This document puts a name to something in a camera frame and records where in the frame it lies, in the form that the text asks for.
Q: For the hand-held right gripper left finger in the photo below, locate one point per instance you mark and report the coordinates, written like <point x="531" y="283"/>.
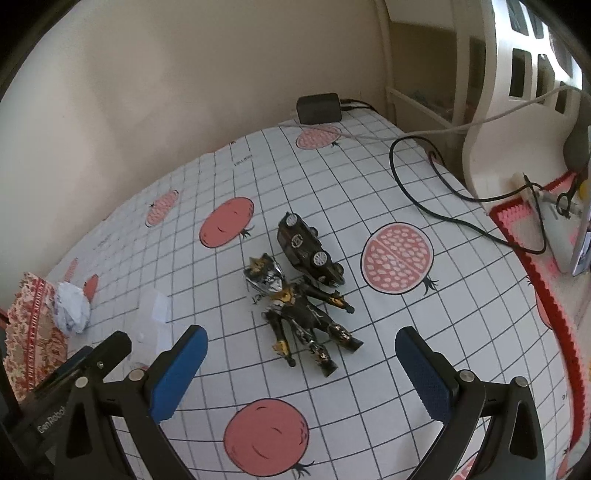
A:
<point x="178" y="374"/>

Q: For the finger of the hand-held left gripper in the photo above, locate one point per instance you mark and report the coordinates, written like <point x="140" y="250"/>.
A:
<point x="113" y="353"/>
<point x="62" y="371"/>

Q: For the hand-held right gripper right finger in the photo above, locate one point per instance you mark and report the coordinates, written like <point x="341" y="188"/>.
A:
<point x="425" y="378"/>

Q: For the floral cardboard box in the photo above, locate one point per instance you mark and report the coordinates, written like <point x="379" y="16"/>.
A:
<point x="32" y="332"/>

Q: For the white paper ball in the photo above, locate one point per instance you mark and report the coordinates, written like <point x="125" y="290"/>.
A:
<point x="71" y="307"/>

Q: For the black gold action figure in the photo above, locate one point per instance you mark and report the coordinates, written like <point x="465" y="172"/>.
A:
<point x="300" y="314"/>

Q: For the black toy car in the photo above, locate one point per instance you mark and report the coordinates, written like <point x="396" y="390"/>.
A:
<point x="307" y="251"/>

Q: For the desktop with grid tablecloth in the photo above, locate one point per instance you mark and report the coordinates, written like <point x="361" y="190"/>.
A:
<point x="415" y="332"/>

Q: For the clear plastic piece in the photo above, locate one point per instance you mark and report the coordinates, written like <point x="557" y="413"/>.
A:
<point x="152" y="318"/>

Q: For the white plastic chair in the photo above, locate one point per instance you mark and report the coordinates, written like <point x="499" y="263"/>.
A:
<point x="508" y="152"/>

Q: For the black power adapter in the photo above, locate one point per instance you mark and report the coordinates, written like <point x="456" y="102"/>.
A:
<point x="318" y="108"/>

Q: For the beige wooden shelf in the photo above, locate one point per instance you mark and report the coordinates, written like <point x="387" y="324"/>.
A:
<point x="415" y="69"/>

